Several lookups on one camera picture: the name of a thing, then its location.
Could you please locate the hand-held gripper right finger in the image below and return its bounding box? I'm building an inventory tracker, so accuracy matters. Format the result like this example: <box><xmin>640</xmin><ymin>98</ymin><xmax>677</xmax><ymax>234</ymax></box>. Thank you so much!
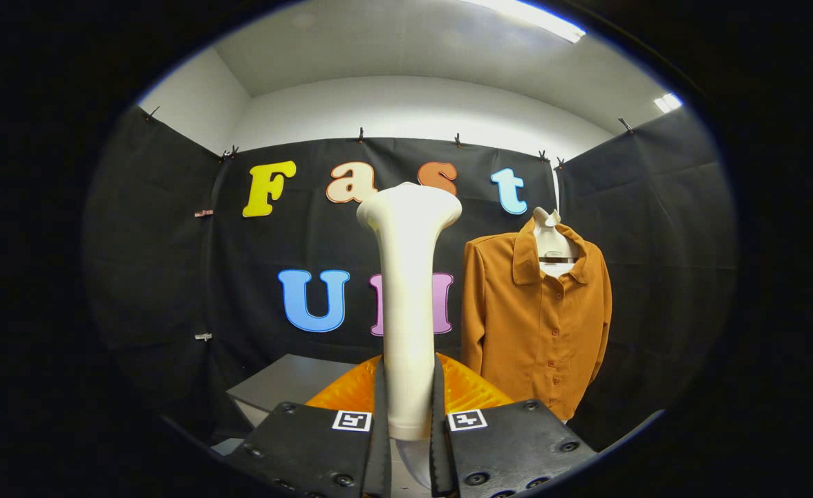
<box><xmin>429</xmin><ymin>353</ymin><xmax>599</xmax><ymax>498</ymax></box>

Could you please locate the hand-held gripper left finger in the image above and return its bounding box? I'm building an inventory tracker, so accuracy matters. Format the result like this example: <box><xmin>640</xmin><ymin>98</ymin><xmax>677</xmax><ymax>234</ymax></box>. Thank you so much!
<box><xmin>227</xmin><ymin>353</ymin><xmax>392</xmax><ymax>498</ymax></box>

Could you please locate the orange-brown button shirt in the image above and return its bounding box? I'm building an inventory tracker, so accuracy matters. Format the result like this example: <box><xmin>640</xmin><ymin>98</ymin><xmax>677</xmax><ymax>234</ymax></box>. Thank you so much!
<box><xmin>461</xmin><ymin>220</ymin><xmax>613</xmax><ymax>423</ymax></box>

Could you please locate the white garment steamer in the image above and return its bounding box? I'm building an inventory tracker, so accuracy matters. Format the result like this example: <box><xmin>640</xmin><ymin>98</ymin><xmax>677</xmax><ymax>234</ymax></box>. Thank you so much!
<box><xmin>357</xmin><ymin>181</ymin><xmax>463</xmax><ymax>492</ymax></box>

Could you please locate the white clothes hanger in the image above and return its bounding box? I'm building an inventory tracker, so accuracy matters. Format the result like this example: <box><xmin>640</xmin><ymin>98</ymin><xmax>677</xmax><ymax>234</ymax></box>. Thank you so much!
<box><xmin>532</xmin><ymin>206</ymin><xmax>580</xmax><ymax>279</ymax></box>

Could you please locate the grey cabinet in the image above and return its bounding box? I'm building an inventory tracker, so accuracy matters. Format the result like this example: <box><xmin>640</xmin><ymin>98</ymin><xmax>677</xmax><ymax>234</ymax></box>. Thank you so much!
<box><xmin>225</xmin><ymin>353</ymin><xmax>360</xmax><ymax>430</ymax></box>

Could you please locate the row of black clips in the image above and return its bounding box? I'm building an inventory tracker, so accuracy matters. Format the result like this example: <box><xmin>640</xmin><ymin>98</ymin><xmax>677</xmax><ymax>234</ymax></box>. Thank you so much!
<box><xmin>142</xmin><ymin>104</ymin><xmax>635</xmax><ymax>171</ymax></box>

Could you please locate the long ceiling light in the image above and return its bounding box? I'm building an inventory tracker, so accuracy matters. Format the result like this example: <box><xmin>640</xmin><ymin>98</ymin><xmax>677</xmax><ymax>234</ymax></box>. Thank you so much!
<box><xmin>458</xmin><ymin>0</ymin><xmax>587</xmax><ymax>44</ymax></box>

